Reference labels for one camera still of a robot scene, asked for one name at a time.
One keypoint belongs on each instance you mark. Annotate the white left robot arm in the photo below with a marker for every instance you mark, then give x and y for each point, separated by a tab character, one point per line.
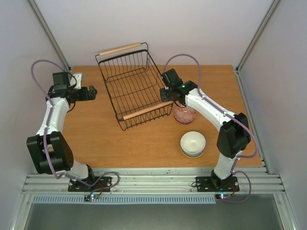
48	149

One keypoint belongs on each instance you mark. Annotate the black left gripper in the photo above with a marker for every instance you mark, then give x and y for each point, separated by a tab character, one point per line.
92	95

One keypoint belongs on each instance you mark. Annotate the red patterned bowl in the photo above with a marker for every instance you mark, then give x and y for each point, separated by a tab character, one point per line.
184	115

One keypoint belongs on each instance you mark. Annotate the white ceramic bowl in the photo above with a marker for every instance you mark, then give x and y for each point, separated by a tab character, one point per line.
193	142

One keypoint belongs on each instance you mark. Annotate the grey slotted cable duct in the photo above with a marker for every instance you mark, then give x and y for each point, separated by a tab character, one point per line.
124	199

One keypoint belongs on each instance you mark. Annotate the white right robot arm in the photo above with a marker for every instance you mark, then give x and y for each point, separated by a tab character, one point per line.
233	135

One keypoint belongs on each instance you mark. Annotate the black wire dish rack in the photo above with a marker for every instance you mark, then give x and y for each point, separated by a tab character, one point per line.
133	83

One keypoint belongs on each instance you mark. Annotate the yellow rimmed bowl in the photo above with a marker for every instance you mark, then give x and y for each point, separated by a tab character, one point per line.
192	155

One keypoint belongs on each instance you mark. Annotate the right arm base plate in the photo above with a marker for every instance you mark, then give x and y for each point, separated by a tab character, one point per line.
209	184

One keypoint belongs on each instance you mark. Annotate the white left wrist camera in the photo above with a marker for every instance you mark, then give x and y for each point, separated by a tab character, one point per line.
76	81

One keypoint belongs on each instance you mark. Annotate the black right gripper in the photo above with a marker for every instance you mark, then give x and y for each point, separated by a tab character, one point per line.
164	94

